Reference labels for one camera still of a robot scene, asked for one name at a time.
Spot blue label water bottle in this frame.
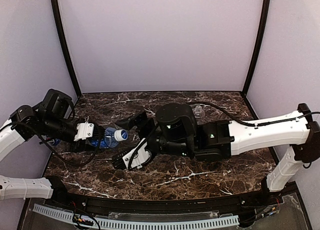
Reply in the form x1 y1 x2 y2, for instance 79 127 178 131
88 127 119 149

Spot clear plastic bottle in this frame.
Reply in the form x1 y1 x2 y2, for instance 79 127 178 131
193 105 206 118

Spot blue white bottle cap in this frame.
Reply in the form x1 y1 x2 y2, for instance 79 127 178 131
113 129 128 142

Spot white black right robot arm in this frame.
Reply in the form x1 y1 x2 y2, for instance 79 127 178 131
112 103 320 195

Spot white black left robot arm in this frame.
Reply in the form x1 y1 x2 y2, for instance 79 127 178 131
0 89 105 201

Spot pepsi label bottle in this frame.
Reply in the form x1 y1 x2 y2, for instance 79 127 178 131
46 138 61 146

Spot grey slotted cable duct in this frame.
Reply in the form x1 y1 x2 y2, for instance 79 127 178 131
32 204 240 230

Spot black front table rail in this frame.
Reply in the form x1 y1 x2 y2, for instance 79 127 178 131
46 176 284 216

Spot black left corner post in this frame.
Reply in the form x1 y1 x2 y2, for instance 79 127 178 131
50 0 82 98

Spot black corner post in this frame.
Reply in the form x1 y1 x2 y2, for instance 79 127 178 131
242 0 270 96
50 0 82 98

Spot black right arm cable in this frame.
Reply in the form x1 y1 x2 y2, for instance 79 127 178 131
192 101 313 127

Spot black right corner post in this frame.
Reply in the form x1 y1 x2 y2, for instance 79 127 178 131
242 0 270 96

